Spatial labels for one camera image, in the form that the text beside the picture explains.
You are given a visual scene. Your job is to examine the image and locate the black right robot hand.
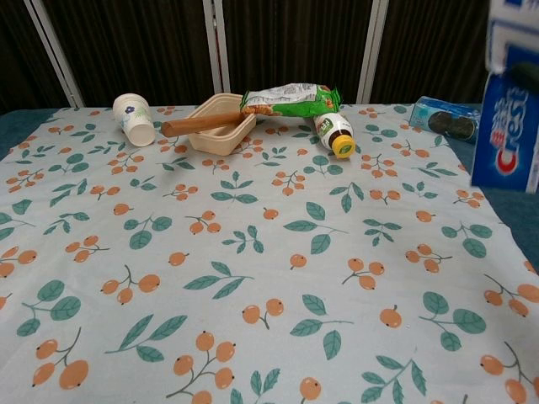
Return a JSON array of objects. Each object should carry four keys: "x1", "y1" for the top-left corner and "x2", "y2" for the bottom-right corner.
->
[{"x1": 504, "y1": 61, "x2": 539, "y2": 90}]

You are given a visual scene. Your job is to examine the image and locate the blue Crest toothpaste box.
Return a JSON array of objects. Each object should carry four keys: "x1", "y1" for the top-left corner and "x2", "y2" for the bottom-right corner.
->
[{"x1": 470, "y1": 0, "x2": 539, "y2": 195}]

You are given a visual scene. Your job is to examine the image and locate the blue cookie package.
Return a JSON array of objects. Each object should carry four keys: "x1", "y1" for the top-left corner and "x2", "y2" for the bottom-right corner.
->
[{"x1": 408, "y1": 95, "x2": 483, "y2": 146}]

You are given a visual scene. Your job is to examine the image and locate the brown bottle yellow cap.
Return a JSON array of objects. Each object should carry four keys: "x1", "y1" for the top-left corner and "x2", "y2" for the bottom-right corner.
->
[{"x1": 312, "y1": 111, "x2": 358, "y2": 161}]

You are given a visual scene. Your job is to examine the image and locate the green snack bag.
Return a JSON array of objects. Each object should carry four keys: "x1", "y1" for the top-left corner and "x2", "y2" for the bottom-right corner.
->
[{"x1": 239, "y1": 82, "x2": 342, "y2": 120}]

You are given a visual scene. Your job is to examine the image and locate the floral fruit print tablecloth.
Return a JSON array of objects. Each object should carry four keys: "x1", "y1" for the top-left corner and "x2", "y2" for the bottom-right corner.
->
[{"x1": 0, "y1": 103, "x2": 539, "y2": 404}]

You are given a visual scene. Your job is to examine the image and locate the beige rectangular tray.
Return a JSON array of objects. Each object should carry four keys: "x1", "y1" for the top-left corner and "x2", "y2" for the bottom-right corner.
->
[{"x1": 185, "y1": 93, "x2": 258, "y2": 157}]

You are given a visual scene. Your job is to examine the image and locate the wooden rolling pin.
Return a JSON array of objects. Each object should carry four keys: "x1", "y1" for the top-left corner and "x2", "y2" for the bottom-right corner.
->
[{"x1": 161, "y1": 109, "x2": 245, "y2": 138}]

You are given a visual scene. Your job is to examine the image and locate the white floral paper cup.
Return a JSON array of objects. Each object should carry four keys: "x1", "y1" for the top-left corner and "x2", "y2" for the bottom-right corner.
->
[{"x1": 112, "y1": 93, "x2": 157, "y2": 147}]

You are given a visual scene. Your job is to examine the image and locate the white screen frame post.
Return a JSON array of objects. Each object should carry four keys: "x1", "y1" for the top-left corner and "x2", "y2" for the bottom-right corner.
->
[
  {"x1": 202, "y1": 0, "x2": 232, "y2": 95},
  {"x1": 355, "y1": 0, "x2": 390, "y2": 105},
  {"x1": 23, "y1": 0, "x2": 88, "y2": 109}
]

